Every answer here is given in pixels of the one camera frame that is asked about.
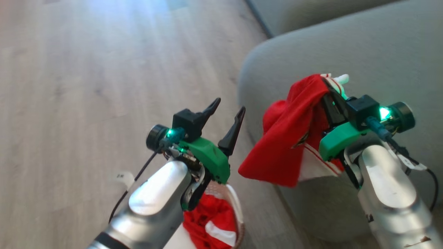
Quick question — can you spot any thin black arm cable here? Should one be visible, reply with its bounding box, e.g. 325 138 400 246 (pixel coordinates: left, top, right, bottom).
108 137 182 223
365 117 439 212

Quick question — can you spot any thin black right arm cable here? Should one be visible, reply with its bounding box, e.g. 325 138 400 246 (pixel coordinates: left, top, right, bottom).
365 117 439 212

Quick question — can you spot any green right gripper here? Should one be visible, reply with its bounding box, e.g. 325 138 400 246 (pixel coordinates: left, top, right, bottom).
319 79 369 162

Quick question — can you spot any red garment with white stripe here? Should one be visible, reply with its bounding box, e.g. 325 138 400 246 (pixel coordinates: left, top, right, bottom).
182 193 239 249

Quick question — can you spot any grey fabric sofa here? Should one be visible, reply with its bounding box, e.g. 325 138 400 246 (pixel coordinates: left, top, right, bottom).
237 0 443 249

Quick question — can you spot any white cable tag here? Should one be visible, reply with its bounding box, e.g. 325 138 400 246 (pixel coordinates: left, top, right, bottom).
115 171 136 191
397 151 428 172

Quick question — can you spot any white right cable tag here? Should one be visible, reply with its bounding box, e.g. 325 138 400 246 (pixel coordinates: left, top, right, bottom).
397 151 428 172

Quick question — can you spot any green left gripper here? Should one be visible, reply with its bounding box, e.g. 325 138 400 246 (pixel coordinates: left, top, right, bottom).
172 98 246 184

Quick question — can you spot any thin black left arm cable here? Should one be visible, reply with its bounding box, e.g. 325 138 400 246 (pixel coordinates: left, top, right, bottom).
108 137 182 223

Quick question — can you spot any white left cable tag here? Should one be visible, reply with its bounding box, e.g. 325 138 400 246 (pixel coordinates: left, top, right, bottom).
115 171 136 191

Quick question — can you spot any white mesh laundry basket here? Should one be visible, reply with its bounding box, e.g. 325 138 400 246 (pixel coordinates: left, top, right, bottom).
204 181 245 249

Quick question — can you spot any red and white jersey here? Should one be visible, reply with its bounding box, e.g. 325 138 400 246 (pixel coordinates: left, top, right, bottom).
238 73 349 188

